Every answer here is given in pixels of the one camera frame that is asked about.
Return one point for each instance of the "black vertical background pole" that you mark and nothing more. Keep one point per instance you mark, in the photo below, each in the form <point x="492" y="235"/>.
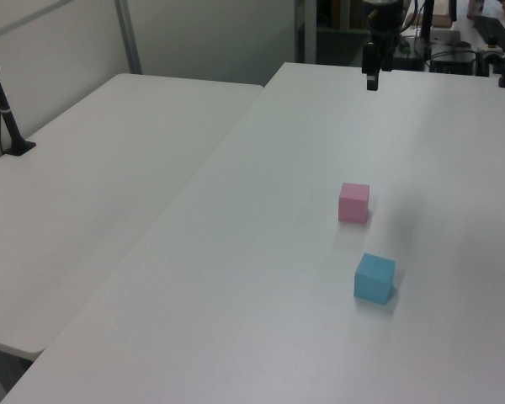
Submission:
<point x="427" y="21"/>

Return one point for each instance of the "blue cube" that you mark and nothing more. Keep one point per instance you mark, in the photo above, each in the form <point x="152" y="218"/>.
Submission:
<point x="374" y="278"/>

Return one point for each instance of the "grey metal partition post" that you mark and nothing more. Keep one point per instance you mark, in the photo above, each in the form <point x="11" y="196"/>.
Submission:
<point x="129" y="35"/>

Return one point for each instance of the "grey metal shelf frame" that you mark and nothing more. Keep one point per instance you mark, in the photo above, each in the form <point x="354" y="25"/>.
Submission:
<point x="306" y="29"/>

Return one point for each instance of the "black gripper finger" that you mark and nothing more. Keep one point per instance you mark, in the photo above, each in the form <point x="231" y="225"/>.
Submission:
<point x="387" y="56"/>
<point x="371" y="63"/>

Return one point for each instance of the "black electronics box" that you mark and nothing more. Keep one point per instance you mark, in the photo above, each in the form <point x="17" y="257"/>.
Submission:
<point x="452" y="63"/>

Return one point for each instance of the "silver metal bracket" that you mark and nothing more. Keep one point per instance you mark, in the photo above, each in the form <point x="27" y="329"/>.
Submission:
<point x="490" y="59"/>

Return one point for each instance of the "pink cube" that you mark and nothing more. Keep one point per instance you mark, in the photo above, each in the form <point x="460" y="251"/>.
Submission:
<point x="353" y="203"/>

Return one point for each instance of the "black camera stand pole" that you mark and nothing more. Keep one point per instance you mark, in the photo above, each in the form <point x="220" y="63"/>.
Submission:
<point x="2" y="105"/>

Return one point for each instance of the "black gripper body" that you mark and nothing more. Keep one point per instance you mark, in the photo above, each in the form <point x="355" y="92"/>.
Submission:
<point x="385" y="21"/>

